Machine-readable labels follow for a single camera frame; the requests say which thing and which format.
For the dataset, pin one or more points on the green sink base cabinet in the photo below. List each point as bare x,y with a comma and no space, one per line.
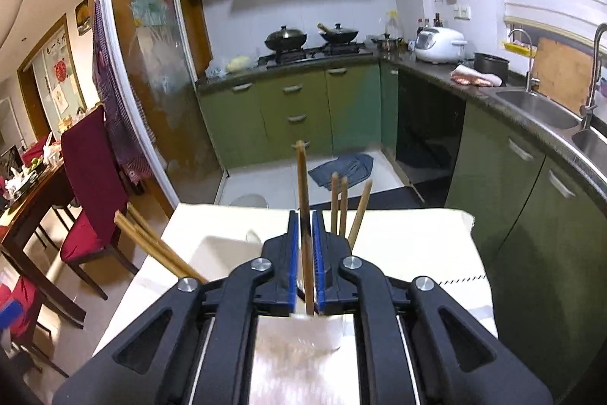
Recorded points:
531,220

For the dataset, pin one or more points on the dark wooden chair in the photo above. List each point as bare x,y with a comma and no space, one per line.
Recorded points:
19,310

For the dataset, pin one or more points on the clear oil bottle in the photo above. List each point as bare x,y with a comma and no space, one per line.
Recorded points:
392,25

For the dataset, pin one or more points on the black inner cooking pot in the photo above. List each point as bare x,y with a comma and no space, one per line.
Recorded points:
491,68

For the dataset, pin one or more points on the plastic bag with yellow food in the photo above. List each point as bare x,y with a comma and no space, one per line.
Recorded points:
239,63

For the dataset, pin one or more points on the black built-in appliance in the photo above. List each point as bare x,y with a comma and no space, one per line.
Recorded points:
427,134

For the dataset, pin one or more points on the door with red decoration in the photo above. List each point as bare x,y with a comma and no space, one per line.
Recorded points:
57,77

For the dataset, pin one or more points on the white rice cooker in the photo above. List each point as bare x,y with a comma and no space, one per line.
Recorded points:
438,45

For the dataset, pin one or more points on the wooden cutting board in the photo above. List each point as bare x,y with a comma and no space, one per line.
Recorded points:
564,73

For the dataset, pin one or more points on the white plastic utensil holder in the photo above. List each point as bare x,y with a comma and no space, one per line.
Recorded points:
223,253

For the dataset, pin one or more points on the red cushioned wooden chair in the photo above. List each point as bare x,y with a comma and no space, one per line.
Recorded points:
90,158

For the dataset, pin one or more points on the framed wall picture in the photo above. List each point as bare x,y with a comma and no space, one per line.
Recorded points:
84,17

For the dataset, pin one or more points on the white wall socket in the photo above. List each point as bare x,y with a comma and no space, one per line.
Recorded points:
461,12

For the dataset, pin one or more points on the glass sliding door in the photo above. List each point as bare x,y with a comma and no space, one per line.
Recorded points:
161,54

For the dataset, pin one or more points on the white round floor object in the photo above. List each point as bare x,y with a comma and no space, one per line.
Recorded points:
249,202

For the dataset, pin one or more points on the white patterned tablecloth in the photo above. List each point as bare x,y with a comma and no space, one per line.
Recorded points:
417,239

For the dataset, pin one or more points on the pink kitchen towel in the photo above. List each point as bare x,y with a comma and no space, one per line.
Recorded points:
474,77

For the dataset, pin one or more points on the small steel faucet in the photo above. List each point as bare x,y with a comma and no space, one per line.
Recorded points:
529,63

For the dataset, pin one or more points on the yellow sink rack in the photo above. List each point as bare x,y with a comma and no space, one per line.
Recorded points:
519,48

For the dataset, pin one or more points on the tall steel faucet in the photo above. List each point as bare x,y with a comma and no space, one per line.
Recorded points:
593,82

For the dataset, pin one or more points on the small steel pot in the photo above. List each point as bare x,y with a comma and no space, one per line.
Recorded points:
388,43

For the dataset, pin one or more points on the green base cabinets with drawers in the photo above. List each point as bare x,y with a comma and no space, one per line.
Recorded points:
284,115

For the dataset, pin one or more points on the group of dark sauce bottles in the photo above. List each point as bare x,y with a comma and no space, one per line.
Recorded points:
429,23

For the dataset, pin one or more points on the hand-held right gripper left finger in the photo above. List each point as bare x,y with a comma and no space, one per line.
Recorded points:
293,265

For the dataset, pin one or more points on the checkered hanging apron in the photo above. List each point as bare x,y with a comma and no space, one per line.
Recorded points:
114,101

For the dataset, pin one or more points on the steel sink basin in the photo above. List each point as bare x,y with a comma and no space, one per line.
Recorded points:
536,106
595,146

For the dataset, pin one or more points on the black wok with lid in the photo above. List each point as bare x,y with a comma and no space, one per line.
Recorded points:
285,38

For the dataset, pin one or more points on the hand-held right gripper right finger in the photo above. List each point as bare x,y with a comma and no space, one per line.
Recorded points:
318,265

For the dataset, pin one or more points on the blue floor cloth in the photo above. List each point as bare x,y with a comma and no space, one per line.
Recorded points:
346,170

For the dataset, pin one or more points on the black gas stove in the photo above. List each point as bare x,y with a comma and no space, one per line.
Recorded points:
317,55

